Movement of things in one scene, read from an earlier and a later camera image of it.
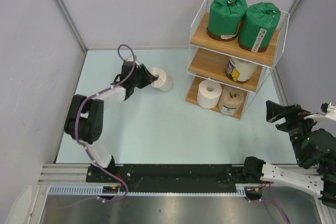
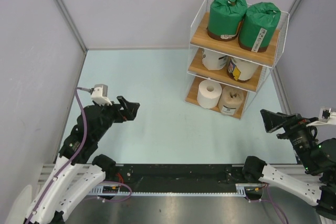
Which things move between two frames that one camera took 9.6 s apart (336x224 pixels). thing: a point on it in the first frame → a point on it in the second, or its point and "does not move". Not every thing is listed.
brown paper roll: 230,99 does not move
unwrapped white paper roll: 209,94 does not move
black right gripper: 274,110 → 292,123
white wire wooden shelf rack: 233,46 does not move
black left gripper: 144,72 → 128,114
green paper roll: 226,11 does not move
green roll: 258,25 does not move
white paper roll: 164,82 → 212,60
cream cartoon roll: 239,70 does not move
